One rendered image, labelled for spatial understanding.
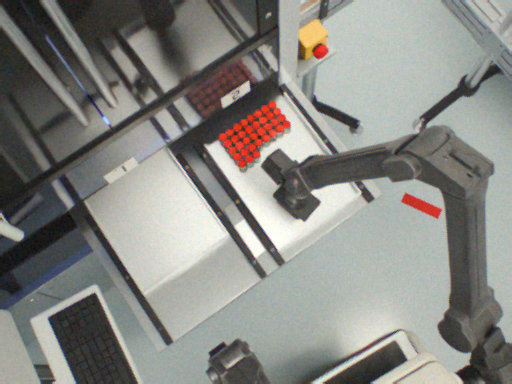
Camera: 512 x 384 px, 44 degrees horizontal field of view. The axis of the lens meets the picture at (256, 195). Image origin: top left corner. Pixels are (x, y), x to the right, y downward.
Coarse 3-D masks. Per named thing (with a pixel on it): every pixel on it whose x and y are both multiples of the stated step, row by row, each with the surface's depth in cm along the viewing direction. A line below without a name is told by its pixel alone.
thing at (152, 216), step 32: (160, 160) 170; (128, 192) 168; (160, 192) 168; (192, 192) 167; (128, 224) 166; (160, 224) 165; (192, 224) 165; (128, 256) 163; (160, 256) 163; (192, 256) 161
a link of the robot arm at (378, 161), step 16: (448, 128) 104; (384, 144) 111; (400, 144) 106; (304, 160) 137; (320, 160) 128; (336, 160) 121; (352, 160) 117; (368, 160) 113; (384, 160) 105; (400, 160) 100; (416, 160) 100; (288, 176) 137; (304, 176) 132; (320, 176) 128; (336, 176) 124; (352, 176) 119; (368, 176) 115; (384, 176) 112; (400, 176) 103; (416, 176) 101; (304, 192) 135
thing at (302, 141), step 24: (288, 96) 170; (288, 120) 171; (216, 144) 170; (288, 144) 170; (312, 144) 169; (240, 192) 167; (264, 192) 167; (312, 192) 166; (336, 192) 166; (360, 192) 162; (264, 216) 165; (288, 216) 165; (312, 216) 164; (288, 240) 162
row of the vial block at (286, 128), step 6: (282, 126) 166; (288, 126) 166; (270, 132) 166; (276, 132) 166; (282, 132) 167; (288, 132) 169; (264, 138) 166; (270, 138) 167; (276, 138) 168; (252, 144) 165; (258, 144) 165; (264, 144) 167; (246, 150) 165; (252, 150) 165; (258, 150) 168; (234, 156) 165; (240, 156) 164; (246, 156) 166; (234, 162) 166
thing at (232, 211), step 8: (224, 208) 160; (232, 208) 161; (232, 216) 163; (240, 216) 164; (240, 224) 165; (240, 232) 164; (248, 232) 164; (248, 240) 163; (256, 240) 163; (256, 248) 163; (256, 256) 162
